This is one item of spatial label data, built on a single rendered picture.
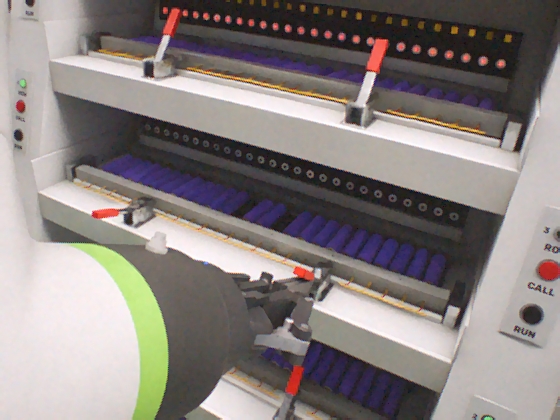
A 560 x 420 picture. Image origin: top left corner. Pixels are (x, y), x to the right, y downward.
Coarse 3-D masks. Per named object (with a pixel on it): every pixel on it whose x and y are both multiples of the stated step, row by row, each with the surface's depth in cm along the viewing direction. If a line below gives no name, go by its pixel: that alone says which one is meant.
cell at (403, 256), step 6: (402, 246) 58; (408, 246) 57; (402, 252) 56; (408, 252) 56; (396, 258) 55; (402, 258) 55; (408, 258) 56; (396, 264) 54; (402, 264) 54; (390, 270) 53; (396, 270) 53; (402, 270) 53
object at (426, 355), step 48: (96, 144) 74; (48, 192) 67; (336, 192) 64; (96, 240) 64; (144, 240) 59; (192, 240) 59; (336, 288) 52; (336, 336) 49; (384, 336) 46; (432, 336) 46; (432, 384) 46
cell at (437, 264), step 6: (432, 258) 56; (438, 258) 55; (444, 258) 56; (432, 264) 54; (438, 264) 54; (444, 264) 55; (432, 270) 53; (438, 270) 53; (426, 276) 52; (432, 276) 52; (438, 276) 53; (432, 282) 51; (438, 282) 52
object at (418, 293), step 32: (96, 192) 66; (128, 192) 65; (160, 192) 64; (224, 224) 59; (256, 224) 58; (288, 256) 55; (320, 256) 54; (352, 288) 51; (384, 288) 51; (416, 288) 49
